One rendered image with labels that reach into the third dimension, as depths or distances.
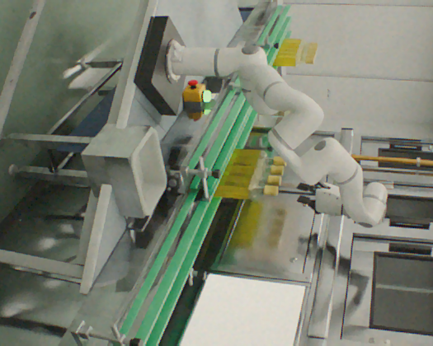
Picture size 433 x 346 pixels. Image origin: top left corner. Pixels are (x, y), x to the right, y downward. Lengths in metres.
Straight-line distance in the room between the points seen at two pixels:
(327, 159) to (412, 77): 6.62
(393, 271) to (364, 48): 6.23
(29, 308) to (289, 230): 0.93
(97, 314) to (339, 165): 0.76
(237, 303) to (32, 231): 0.91
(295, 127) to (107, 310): 0.70
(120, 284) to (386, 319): 0.79
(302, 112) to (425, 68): 6.58
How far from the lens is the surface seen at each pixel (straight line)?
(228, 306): 1.49
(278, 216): 1.76
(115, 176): 1.39
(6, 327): 1.70
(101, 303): 1.34
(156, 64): 1.51
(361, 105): 8.11
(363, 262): 1.66
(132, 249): 1.45
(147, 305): 1.32
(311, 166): 1.32
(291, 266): 1.58
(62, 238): 1.91
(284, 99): 1.33
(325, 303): 1.49
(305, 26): 7.62
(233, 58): 1.53
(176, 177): 1.56
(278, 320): 1.44
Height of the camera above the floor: 1.44
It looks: 17 degrees down
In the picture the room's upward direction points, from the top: 95 degrees clockwise
